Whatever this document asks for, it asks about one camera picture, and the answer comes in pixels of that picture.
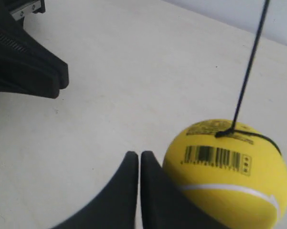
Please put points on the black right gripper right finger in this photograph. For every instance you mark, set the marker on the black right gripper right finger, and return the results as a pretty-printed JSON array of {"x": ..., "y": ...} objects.
[{"x": 163, "y": 206}]

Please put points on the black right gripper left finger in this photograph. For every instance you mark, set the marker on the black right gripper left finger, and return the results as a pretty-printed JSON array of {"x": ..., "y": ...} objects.
[{"x": 114, "y": 207}]

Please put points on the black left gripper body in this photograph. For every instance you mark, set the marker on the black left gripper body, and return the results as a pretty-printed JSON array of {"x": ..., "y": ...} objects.
[{"x": 18, "y": 9}]

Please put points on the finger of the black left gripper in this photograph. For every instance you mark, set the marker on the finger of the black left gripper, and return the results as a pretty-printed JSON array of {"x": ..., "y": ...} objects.
[
  {"x": 13, "y": 36},
  {"x": 34, "y": 72}
]

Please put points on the yellow tennis ball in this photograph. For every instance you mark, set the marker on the yellow tennis ball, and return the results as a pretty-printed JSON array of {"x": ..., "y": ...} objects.
[{"x": 239, "y": 179}]

